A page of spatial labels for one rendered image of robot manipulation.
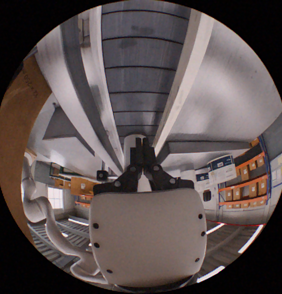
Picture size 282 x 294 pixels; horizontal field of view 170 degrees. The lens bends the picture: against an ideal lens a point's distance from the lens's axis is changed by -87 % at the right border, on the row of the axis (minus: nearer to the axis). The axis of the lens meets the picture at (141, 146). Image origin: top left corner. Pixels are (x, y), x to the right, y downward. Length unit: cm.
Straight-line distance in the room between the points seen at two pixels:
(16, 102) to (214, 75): 32
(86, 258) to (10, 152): 48
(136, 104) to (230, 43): 22
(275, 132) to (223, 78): 425
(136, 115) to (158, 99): 5
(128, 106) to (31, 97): 16
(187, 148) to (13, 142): 46
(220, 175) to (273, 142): 395
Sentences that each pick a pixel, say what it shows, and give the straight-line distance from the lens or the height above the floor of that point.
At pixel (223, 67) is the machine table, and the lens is 23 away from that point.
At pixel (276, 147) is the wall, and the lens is 443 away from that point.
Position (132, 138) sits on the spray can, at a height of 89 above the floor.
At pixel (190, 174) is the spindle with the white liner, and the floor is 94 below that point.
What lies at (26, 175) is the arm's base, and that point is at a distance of 73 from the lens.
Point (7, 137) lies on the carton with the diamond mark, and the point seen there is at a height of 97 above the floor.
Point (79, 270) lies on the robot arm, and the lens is 55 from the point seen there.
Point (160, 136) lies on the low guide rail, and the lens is 17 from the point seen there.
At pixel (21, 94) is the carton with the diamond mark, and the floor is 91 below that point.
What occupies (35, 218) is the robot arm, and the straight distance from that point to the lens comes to 65.
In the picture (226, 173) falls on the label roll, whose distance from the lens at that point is 64.
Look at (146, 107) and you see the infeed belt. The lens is 16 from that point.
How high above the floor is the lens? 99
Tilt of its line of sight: 24 degrees down
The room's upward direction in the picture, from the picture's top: 177 degrees clockwise
